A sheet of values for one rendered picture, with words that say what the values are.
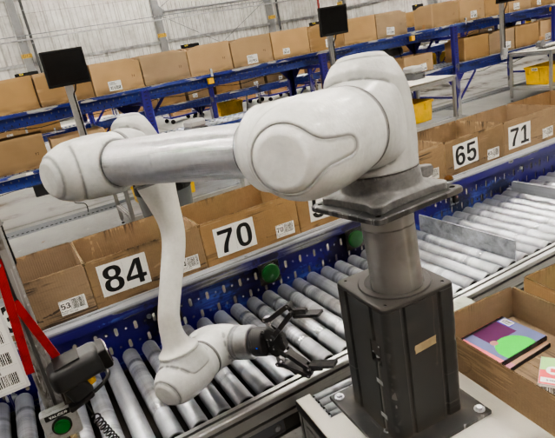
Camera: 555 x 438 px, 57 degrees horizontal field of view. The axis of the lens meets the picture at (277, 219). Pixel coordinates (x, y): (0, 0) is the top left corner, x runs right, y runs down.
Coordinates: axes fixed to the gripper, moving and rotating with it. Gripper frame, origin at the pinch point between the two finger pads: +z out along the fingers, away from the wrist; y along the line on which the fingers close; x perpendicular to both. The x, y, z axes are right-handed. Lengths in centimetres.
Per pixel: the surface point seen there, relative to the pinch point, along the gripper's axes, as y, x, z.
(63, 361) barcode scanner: -21, 45, -31
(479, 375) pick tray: 16.7, -10.5, 31.3
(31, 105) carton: -147, -272, -424
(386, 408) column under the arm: 11.0, 11.3, 16.3
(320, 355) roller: 12.6, -14.6, -11.4
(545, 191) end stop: 10, -148, 45
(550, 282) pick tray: 14, -55, 46
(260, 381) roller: 11.5, 0.2, -22.5
